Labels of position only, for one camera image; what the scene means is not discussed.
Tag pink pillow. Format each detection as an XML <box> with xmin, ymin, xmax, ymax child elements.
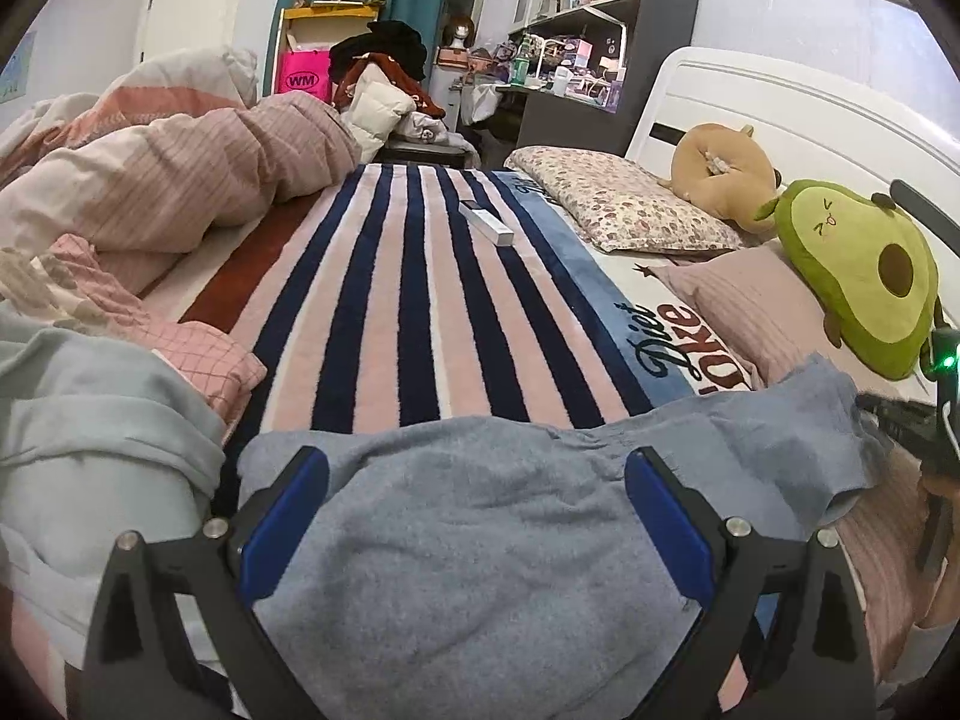
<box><xmin>649</xmin><ymin>240</ymin><xmax>912</xmax><ymax>400</ymax></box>

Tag white door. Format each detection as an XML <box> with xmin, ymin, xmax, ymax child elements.
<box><xmin>139</xmin><ymin>0</ymin><xmax>247</xmax><ymax>65</ymax></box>

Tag grey shelf unit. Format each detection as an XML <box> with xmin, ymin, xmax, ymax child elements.
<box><xmin>508</xmin><ymin>0</ymin><xmax>707</xmax><ymax>158</ymax></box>

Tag pink shopping bag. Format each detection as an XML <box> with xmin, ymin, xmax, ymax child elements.
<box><xmin>274</xmin><ymin>49</ymin><xmax>335</xmax><ymax>102</ymax></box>

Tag brown plush toy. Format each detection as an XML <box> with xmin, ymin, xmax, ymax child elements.
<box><xmin>660</xmin><ymin>124</ymin><xmax>785</xmax><ymax>235</ymax></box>

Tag cluttered desk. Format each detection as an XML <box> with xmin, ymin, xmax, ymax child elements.
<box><xmin>435</xmin><ymin>34</ymin><xmax>638</xmax><ymax>147</ymax></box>

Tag floral pillow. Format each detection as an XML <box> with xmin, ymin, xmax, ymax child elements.
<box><xmin>504</xmin><ymin>144</ymin><xmax>743</xmax><ymax>254</ymax></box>

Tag grey-blue pants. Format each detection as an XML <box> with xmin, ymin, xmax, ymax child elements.
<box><xmin>236</xmin><ymin>351</ymin><xmax>895</xmax><ymax>720</ymax></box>

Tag pink striped duvet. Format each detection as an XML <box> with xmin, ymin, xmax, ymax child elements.
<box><xmin>0</xmin><ymin>45</ymin><xmax>362</xmax><ymax>297</ymax></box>

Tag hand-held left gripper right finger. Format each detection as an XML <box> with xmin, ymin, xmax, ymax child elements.
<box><xmin>624</xmin><ymin>447</ymin><xmax>880</xmax><ymax>720</ymax></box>

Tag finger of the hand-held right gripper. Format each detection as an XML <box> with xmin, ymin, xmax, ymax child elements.
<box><xmin>890</xmin><ymin>178</ymin><xmax>960</xmax><ymax>242</ymax></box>
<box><xmin>857</xmin><ymin>390</ymin><xmax>947</xmax><ymax>460</ymax></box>

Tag navy pink striped blanket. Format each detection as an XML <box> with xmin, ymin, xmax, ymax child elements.
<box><xmin>176</xmin><ymin>162</ymin><xmax>702</xmax><ymax>436</ymax></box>

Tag white bed headboard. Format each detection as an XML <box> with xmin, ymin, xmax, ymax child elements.
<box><xmin>624</xmin><ymin>45</ymin><xmax>960</xmax><ymax>226</ymax></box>

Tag yellow storage rack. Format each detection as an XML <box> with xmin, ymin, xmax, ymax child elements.
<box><xmin>266</xmin><ymin>4</ymin><xmax>383</xmax><ymax>102</ymax></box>

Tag white slim box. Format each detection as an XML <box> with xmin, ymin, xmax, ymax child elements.
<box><xmin>457</xmin><ymin>199</ymin><xmax>517</xmax><ymax>247</ymax></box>

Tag light blue garment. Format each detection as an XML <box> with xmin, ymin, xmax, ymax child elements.
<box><xmin>0</xmin><ymin>300</ymin><xmax>227</xmax><ymax>650</ymax></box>

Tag green avocado plush toy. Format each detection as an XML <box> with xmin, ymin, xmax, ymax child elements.
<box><xmin>756</xmin><ymin>178</ymin><xmax>947</xmax><ymax>382</ymax></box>

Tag pile of clothes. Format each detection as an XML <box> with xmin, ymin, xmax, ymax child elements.
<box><xmin>328</xmin><ymin>19</ymin><xmax>481</xmax><ymax>166</ymax></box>

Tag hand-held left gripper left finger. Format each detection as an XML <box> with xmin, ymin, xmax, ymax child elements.
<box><xmin>81</xmin><ymin>445</ymin><xmax>332</xmax><ymax>720</ymax></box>

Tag printed white bed sheet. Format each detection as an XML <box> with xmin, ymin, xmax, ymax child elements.
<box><xmin>589</xmin><ymin>240</ymin><xmax>766</xmax><ymax>398</ymax></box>

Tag pink checkered cloth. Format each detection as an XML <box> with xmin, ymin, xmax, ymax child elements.
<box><xmin>30</xmin><ymin>232</ymin><xmax>269</xmax><ymax>432</ymax></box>

